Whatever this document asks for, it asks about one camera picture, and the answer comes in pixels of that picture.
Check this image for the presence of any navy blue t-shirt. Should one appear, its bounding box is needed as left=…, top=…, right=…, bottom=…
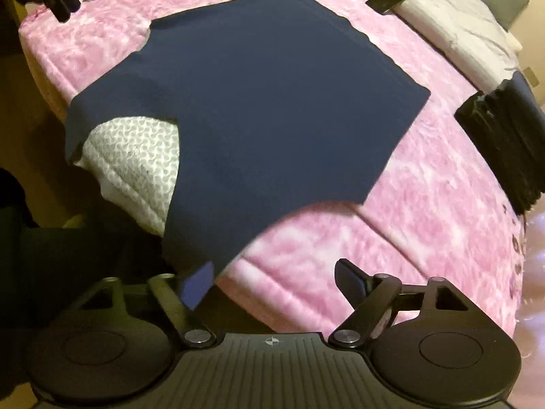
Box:
left=64, top=0, right=432, bottom=275

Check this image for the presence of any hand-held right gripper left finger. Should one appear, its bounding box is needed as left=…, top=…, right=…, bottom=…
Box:
left=77, top=261, right=216, bottom=348

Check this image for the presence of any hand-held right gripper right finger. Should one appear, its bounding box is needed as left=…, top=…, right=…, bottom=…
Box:
left=329, top=258, right=470, bottom=349

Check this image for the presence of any pink fluffy blanket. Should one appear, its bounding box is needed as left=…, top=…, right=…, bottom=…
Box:
left=19, top=0, right=545, bottom=337

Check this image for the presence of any white pillow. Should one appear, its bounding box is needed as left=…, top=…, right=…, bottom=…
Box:
left=341, top=0, right=525, bottom=94

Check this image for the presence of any white quilted mattress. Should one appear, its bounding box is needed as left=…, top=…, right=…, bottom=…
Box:
left=72, top=116, right=183, bottom=238

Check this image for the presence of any stack of dark clothes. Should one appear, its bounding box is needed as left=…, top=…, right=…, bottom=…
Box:
left=454, top=70, right=545, bottom=216

